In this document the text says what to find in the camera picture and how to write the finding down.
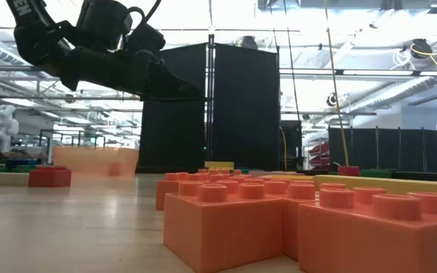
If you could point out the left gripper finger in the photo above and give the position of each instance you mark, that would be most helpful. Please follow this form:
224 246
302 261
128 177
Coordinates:
173 81
158 98

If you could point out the red square block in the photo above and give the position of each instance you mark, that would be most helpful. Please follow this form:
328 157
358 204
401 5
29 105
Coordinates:
49 178

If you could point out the cream long block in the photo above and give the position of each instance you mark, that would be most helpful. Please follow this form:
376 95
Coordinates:
2 179

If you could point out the amber square block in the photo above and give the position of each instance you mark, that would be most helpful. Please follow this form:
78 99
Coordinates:
290 176

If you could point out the yellow long block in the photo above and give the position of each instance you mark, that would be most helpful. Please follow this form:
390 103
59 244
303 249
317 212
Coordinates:
393 186

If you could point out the orange square block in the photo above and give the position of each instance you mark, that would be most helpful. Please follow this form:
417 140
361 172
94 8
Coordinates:
374 242
222 227

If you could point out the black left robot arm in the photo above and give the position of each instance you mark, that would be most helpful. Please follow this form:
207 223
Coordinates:
32 41

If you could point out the black divider screen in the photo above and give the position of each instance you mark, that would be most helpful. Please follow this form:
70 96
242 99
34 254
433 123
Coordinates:
241 113

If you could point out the yellow rectangular block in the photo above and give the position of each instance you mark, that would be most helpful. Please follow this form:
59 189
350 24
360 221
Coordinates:
219 165

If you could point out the orange plastic bin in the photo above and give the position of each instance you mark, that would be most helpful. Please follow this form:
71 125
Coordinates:
85 161

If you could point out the orange rectangular block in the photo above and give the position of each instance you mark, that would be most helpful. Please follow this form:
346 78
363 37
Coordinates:
165 193

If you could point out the white robot figure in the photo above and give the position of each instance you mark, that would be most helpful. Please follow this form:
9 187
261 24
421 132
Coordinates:
2 125

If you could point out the black cabinet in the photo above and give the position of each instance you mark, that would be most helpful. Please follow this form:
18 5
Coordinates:
290 144

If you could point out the red shelf rack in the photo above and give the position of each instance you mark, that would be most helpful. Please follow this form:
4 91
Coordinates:
319 153

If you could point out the orange long studded block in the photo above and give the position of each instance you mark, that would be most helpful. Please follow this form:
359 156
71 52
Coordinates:
290 223

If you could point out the red rectangular block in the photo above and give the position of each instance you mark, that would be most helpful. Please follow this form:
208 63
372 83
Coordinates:
348 171

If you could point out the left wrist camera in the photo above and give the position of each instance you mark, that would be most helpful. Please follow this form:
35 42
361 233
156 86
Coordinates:
146 38

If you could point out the black partition wall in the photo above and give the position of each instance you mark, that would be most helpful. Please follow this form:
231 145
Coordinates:
385 149

